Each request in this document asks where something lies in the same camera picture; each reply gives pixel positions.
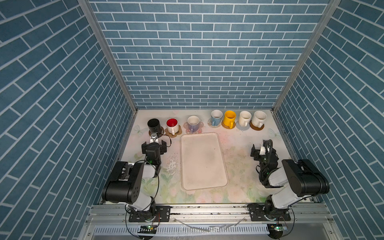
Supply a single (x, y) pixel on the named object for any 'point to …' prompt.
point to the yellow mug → (229, 118)
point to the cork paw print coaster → (170, 135)
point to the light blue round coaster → (242, 128)
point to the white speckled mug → (258, 118)
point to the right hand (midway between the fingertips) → (262, 144)
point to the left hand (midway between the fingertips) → (154, 140)
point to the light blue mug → (216, 116)
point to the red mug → (172, 125)
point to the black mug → (154, 125)
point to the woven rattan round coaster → (227, 127)
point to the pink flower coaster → (199, 130)
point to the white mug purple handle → (193, 121)
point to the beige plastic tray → (202, 161)
